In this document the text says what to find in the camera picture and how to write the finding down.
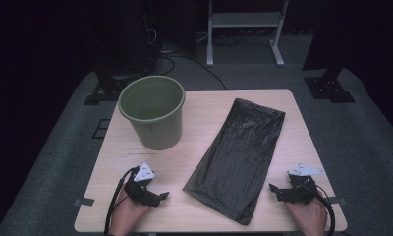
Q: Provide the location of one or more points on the green plastic trash bin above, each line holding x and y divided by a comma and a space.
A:
158, 134

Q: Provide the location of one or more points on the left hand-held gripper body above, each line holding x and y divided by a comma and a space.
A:
141, 191

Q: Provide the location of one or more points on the person's left hand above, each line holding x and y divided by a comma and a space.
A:
125, 216

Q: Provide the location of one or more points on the black stand with base plate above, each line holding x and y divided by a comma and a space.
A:
109, 88
328, 88

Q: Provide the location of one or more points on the white metal stand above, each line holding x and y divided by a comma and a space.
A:
245, 19

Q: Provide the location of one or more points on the person's right hand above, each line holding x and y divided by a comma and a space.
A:
310, 218

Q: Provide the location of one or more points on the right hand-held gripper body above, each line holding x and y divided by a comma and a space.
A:
299, 191

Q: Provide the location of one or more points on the grey tape strip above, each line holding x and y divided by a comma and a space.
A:
84, 202
338, 200

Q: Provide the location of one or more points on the black plastic garbage bag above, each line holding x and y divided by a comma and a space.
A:
237, 157

